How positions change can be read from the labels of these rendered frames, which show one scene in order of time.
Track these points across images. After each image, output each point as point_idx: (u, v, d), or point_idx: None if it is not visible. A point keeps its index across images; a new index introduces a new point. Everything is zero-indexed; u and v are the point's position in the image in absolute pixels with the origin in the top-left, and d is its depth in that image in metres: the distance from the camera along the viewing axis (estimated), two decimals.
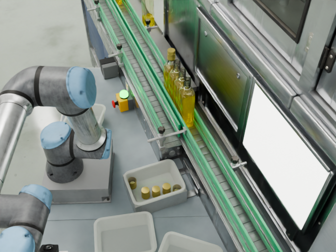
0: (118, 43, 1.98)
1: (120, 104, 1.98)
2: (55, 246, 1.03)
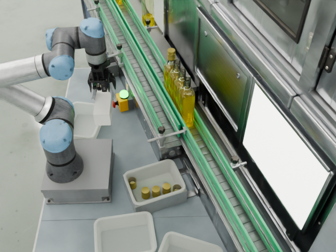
0: (118, 43, 1.98)
1: (120, 104, 1.98)
2: (108, 58, 1.56)
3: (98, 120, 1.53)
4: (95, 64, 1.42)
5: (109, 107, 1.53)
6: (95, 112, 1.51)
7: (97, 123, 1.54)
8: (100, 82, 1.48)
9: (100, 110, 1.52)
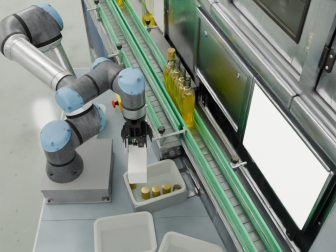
0: (118, 43, 1.98)
1: (120, 104, 1.98)
2: None
3: (133, 178, 1.35)
4: (132, 119, 1.23)
5: (145, 163, 1.35)
6: (130, 169, 1.33)
7: (132, 181, 1.36)
8: None
9: (136, 166, 1.34)
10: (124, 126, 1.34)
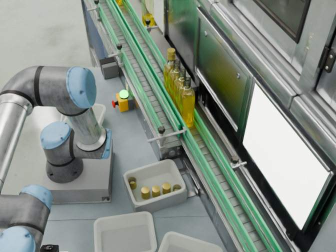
0: (118, 43, 1.98)
1: (120, 104, 1.98)
2: (55, 247, 1.03)
3: None
4: None
5: None
6: None
7: None
8: None
9: None
10: None
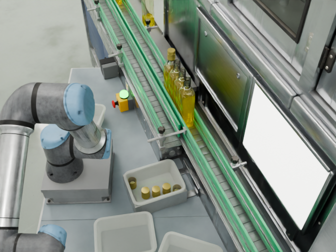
0: (118, 43, 1.98)
1: (120, 104, 1.98)
2: None
3: None
4: None
5: None
6: None
7: None
8: None
9: None
10: None
